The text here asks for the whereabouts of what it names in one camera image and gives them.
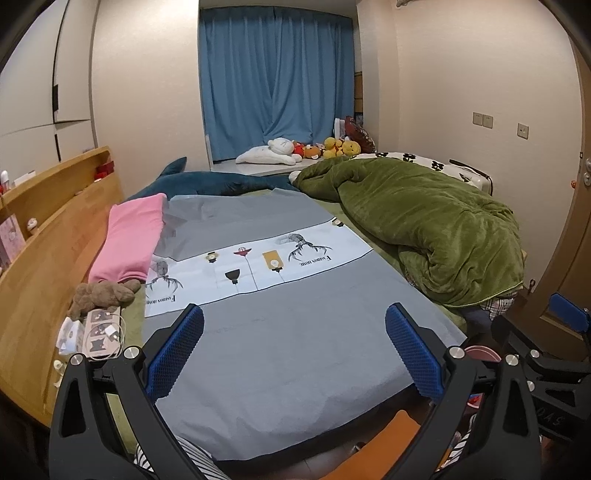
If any brown plush toy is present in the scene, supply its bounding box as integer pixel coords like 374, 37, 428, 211
69, 279, 141, 321

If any white plush toy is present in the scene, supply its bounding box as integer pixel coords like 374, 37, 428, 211
235, 137, 303, 166

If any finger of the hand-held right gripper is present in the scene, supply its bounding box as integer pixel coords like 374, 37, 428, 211
490, 315, 561, 365
549, 293, 591, 334

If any blue curtain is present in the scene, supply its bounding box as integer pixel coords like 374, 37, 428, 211
198, 6, 356, 162

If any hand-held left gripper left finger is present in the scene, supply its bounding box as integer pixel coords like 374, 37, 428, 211
48, 303, 205, 480

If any olive green bed sheet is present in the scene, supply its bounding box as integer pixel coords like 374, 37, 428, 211
99, 187, 469, 444

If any person's right leg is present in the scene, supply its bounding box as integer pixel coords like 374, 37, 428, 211
450, 413, 479, 456

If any plaid cloth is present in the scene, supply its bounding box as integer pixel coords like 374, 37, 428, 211
480, 296, 515, 318

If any brown wooden door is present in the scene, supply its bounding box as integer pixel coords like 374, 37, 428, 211
538, 28, 591, 342

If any white box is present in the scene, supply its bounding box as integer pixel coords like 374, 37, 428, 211
56, 318, 86, 356

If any dark red cushion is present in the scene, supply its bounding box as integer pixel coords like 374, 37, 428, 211
344, 115, 376, 154

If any blue shark plush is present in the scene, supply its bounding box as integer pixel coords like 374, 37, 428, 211
127, 157, 301, 201

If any white wardrobe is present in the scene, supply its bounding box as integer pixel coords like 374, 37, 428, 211
0, 0, 100, 185

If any pink box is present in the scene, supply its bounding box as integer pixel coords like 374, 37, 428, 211
0, 217, 25, 268

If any wooden headboard shelf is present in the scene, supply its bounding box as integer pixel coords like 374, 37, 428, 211
0, 147, 125, 428

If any pink bin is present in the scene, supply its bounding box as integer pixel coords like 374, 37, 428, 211
464, 345, 502, 366

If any green fleece blanket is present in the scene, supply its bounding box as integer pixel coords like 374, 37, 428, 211
290, 156, 526, 309

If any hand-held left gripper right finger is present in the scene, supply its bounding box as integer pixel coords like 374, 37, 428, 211
385, 302, 542, 480

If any person's leg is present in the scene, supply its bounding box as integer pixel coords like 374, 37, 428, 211
134, 436, 232, 480
450, 413, 479, 456

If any white charger cable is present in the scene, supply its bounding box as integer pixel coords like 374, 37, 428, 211
88, 308, 128, 359

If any grey printed sheet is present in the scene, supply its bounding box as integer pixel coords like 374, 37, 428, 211
139, 191, 469, 462

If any person's left leg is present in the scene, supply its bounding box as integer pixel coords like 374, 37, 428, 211
134, 436, 232, 480

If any pink pillow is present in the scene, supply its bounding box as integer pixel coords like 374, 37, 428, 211
88, 193, 168, 284

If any white black flower pillow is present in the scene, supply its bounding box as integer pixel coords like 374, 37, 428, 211
351, 151, 467, 179

